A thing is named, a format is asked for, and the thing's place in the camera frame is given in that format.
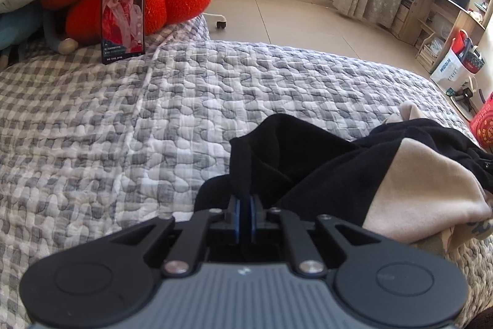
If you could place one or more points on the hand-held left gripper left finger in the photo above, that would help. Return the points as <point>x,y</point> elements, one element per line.
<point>237,213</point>

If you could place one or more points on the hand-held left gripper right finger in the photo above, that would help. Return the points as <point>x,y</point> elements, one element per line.
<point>252,215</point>

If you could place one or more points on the beige and black sweatshirt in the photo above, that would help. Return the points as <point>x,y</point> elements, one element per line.
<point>308,167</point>

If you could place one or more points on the grey checked quilt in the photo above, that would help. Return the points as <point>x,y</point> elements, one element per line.
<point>115,121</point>

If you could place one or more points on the black smartphone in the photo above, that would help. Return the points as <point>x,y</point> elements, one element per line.
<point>123,16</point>

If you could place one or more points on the wooden file rack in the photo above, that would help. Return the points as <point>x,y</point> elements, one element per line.
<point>427,55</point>

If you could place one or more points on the white shopping bag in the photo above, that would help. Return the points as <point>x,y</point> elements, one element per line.
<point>448,70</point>

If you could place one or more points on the black device on white stand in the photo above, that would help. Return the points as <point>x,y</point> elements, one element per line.
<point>464,94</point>

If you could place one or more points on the red printed bucket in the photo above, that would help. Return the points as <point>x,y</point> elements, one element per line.
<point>483,128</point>

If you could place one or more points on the wooden desk with shelves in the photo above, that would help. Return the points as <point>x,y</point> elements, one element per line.
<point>423,13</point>

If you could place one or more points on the red bag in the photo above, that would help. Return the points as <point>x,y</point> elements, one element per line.
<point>458,42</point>

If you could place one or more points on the dark tote bag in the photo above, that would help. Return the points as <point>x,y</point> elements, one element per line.
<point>473,61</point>

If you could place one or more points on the blue plush toy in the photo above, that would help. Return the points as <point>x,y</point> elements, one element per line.
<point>19,28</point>

